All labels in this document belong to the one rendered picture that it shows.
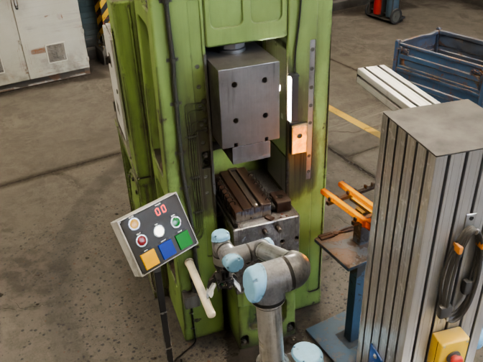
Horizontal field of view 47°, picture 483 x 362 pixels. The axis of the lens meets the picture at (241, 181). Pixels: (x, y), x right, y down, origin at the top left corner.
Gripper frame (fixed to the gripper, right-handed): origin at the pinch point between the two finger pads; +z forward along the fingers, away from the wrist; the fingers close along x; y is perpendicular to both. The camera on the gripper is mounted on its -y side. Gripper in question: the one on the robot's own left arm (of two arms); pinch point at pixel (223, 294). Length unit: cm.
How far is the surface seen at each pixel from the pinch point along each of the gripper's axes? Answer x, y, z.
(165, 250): -20.6, -29.0, -7.6
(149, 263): -29.2, -23.1, -6.2
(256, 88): 32, -54, -71
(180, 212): -10.5, -42.4, -17.9
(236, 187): 26, -76, -5
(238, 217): 21, -53, -1
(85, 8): -47, -643, 21
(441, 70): 307, -304, 41
